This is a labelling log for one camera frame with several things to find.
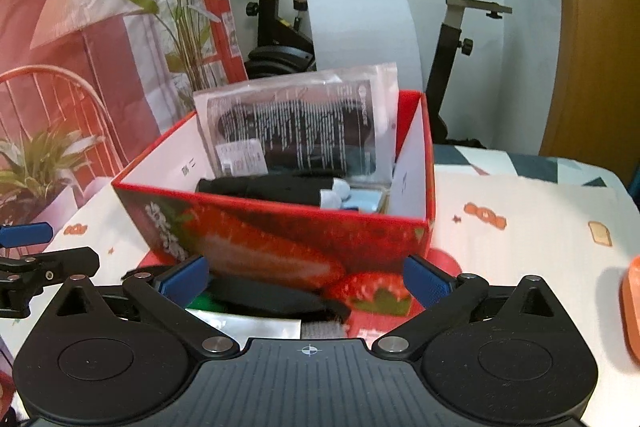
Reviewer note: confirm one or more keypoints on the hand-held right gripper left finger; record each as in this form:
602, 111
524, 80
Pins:
185, 278

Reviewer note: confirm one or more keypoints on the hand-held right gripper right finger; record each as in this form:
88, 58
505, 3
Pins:
425, 280

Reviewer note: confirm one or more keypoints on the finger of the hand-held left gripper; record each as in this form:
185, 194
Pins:
70, 263
25, 233

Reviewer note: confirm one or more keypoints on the black eye mask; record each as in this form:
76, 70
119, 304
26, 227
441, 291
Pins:
270, 299

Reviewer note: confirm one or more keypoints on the clear packet with green item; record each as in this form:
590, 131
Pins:
260, 329

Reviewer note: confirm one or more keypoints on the red strawberry printed cardboard box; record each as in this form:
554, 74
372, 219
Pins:
280, 237

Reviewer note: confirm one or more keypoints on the black socks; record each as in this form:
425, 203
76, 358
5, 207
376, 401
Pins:
260, 190

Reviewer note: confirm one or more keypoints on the clear packet with black item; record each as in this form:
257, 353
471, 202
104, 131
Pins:
300, 127

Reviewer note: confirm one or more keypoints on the light blue pack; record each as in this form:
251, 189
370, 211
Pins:
367, 200

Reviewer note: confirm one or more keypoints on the orange dish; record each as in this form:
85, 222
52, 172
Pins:
631, 307

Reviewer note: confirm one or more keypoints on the white board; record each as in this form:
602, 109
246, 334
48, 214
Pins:
360, 27

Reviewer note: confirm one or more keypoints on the yellow-brown wooden door frame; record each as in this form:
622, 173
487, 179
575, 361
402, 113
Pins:
595, 57

